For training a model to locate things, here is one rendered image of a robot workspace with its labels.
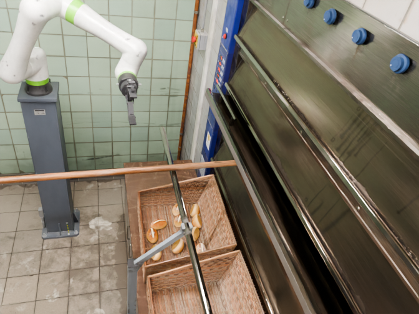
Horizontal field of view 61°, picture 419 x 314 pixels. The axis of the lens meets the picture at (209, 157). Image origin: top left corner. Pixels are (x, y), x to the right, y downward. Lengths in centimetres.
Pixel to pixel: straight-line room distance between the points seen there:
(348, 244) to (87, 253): 212
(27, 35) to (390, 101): 153
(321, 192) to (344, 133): 24
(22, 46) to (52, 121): 55
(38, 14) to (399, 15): 141
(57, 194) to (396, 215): 223
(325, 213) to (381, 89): 43
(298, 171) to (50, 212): 199
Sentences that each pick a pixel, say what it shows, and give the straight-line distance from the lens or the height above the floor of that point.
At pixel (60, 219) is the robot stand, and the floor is 16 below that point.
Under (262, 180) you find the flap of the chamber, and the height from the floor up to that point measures 141.
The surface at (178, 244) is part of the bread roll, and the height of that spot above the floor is 65.
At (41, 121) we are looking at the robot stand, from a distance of 234.
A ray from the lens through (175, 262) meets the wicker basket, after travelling 193.
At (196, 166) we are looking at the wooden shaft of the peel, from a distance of 175.
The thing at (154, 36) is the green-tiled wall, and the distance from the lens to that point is 274.
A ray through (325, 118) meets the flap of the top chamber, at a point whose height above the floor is 178.
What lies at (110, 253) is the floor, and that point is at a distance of 288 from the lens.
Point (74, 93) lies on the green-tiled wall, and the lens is 293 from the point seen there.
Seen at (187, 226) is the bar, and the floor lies 117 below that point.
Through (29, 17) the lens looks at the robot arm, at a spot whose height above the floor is 173.
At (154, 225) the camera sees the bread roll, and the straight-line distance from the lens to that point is 222.
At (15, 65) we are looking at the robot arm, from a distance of 203.
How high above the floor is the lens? 233
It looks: 38 degrees down
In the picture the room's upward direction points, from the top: 11 degrees clockwise
